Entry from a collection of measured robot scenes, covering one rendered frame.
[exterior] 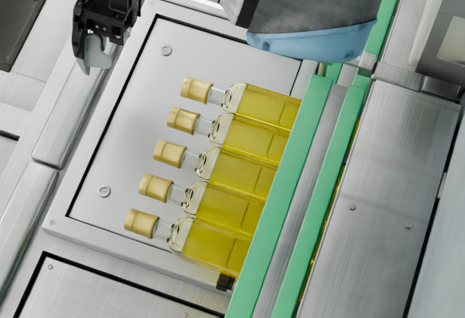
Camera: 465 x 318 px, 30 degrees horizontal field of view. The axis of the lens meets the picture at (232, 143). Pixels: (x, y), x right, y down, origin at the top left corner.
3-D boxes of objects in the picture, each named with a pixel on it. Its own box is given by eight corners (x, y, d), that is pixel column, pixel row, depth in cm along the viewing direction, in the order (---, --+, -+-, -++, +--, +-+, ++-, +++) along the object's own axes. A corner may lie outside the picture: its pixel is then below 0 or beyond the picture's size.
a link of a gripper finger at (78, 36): (79, 64, 132) (82, 15, 127) (70, 61, 132) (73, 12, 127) (92, 48, 136) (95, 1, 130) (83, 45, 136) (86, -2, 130)
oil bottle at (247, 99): (358, 131, 137) (230, 91, 140) (362, 116, 132) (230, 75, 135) (347, 162, 135) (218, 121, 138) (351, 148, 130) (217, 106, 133)
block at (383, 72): (414, 99, 129) (368, 86, 130) (426, 70, 120) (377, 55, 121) (407, 120, 128) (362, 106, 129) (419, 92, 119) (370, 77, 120)
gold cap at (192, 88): (205, 109, 137) (179, 101, 138) (212, 93, 139) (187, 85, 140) (206, 95, 134) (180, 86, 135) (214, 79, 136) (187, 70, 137)
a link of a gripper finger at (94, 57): (107, 92, 136) (111, 44, 130) (72, 81, 137) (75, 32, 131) (115, 82, 138) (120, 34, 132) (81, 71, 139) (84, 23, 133)
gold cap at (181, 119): (201, 119, 137) (175, 111, 137) (200, 110, 133) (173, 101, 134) (193, 139, 135) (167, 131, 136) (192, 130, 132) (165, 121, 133)
